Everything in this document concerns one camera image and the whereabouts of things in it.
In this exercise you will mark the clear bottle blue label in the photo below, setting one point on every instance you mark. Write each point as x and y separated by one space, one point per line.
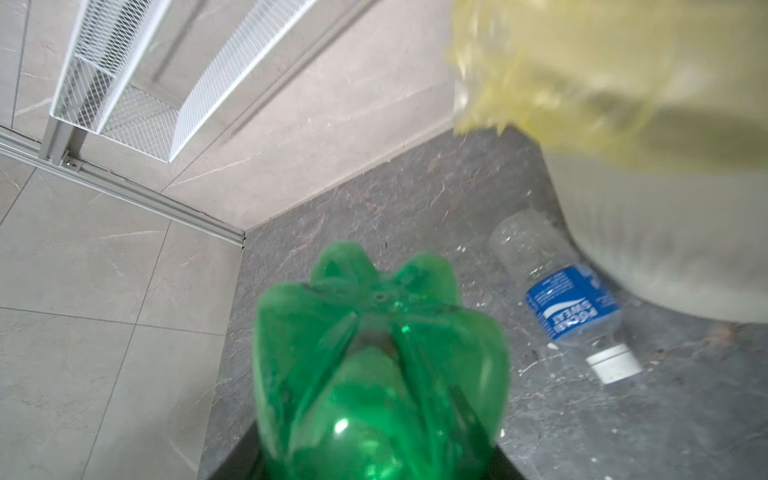
568 298

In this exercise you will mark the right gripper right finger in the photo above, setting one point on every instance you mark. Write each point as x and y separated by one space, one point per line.
500 467

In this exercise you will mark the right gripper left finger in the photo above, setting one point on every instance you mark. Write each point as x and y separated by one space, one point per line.
246 461

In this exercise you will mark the green sprite bottle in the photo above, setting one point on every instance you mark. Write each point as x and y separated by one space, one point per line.
367 374

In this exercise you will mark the white bin with yellow bag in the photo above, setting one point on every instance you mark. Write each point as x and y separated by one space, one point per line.
652 121

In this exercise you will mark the white wire mesh basket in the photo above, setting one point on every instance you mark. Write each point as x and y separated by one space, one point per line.
149 74

